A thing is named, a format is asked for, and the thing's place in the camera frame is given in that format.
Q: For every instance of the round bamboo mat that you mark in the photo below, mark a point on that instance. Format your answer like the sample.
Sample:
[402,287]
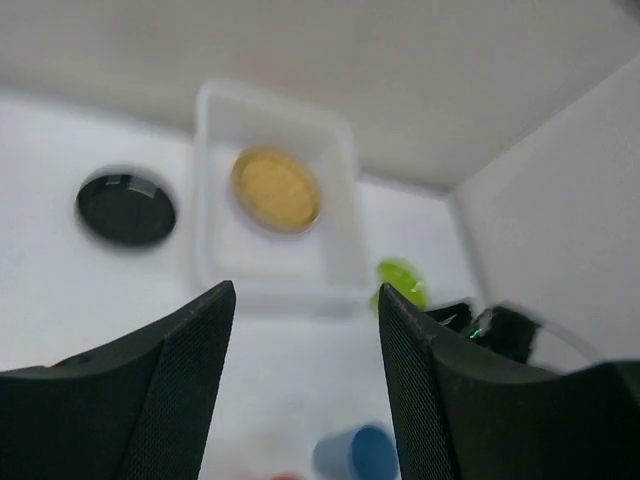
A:
[276,190]

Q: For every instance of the white plastic bin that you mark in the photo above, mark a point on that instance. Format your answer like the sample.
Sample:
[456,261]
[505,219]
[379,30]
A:
[322,270]

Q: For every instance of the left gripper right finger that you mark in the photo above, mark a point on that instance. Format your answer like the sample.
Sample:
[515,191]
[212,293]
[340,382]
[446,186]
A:
[461,411]

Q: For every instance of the green plate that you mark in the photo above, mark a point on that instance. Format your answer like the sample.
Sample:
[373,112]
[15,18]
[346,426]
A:
[405,278]

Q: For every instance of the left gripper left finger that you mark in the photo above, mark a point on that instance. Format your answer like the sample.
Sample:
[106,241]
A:
[139,407]

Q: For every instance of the blue cup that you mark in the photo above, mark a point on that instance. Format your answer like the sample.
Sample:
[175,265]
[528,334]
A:
[365,452]

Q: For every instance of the black plate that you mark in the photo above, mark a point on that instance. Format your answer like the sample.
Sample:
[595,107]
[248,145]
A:
[127,208]

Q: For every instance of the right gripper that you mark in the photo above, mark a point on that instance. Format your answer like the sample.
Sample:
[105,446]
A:
[504,331]

